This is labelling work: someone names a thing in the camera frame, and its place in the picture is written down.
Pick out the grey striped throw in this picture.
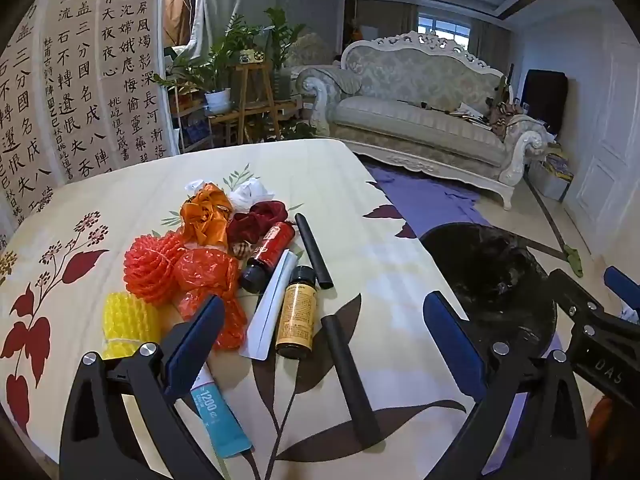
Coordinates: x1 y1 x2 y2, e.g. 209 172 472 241
320 67 363 106

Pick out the fluffy beige cushion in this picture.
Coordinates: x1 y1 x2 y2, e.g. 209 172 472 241
290 34 335 67

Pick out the yellow honeycomb paper ball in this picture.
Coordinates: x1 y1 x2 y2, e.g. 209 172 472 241
102 291 162 360

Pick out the orange plastic bag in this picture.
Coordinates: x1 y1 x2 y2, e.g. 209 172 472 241
180 183 236 248

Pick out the red bottle with black cap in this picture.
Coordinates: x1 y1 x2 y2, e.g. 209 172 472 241
240 221 297 295

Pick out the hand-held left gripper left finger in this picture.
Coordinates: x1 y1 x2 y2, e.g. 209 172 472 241
60 295 226 480

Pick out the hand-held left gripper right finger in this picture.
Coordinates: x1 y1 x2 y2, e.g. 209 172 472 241
422 291 593 480

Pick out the red plastic bag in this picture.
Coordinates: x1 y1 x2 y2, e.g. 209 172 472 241
172 247 251 352

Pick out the calligraphy wall sheet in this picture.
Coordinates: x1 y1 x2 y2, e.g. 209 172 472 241
0 5 56 241
97 0 173 181
37 0 108 186

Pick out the white panelled door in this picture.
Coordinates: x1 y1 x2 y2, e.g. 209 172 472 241
570 20 640 241

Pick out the long black tube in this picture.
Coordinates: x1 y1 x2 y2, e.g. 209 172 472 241
320 314 387 448

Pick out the wooden plant stand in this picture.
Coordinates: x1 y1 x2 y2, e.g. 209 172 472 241
205 62 301 148

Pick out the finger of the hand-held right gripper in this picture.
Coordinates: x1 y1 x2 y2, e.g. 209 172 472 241
549 269 623 333
602 266 640 312

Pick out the window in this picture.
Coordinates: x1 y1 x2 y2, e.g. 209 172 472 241
417 12 473 48

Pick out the low leafy plant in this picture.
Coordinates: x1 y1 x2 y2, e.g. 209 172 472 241
260 120 318 143

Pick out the brown curtain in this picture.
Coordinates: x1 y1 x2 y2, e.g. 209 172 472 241
164 0 193 46

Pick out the tall dark green plant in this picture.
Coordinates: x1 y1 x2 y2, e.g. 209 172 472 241
260 7 307 101

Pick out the brown patterned cloth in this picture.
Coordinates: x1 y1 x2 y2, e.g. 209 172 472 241
487 100 523 133

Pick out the plant in white pot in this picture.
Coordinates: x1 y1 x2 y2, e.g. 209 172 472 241
152 15 246 115

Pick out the green rag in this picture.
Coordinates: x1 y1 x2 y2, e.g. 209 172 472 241
562 244 585 278

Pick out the pile of papers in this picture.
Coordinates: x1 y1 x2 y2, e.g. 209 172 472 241
447 102 493 123

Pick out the white paper sleeve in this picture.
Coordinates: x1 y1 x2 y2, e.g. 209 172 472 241
239 250 300 362

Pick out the floral tablecloth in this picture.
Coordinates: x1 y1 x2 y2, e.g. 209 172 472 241
0 140 481 480

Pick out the orange honeycomb paper ball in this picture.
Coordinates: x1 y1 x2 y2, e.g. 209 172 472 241
124 230 188 307

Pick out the purple floor cloth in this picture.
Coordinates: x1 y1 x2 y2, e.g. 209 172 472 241
361 156 568 480

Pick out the short black tube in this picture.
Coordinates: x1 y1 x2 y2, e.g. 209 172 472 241
294 212 335 290

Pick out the dark red cloth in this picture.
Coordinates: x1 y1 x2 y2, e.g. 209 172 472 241
226 200 292 253

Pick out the black trash bin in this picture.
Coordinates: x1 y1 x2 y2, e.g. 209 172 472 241
419 222 558 361

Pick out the storage box with clutter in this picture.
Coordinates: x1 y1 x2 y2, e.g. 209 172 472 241
530 145 576 202

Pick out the brown bottle with yellow label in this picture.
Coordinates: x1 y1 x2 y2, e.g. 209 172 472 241
275 265 318 360

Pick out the ornate white sofa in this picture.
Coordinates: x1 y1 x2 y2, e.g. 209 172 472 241
295 30 550 211

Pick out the person's right forearm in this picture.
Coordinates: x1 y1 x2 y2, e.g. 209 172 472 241
587 395 640 461

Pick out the blue and white tube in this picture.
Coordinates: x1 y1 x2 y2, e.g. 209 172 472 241
189 362 253 459

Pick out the large white plastic bag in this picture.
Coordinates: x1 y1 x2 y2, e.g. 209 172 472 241
229 176 277 213

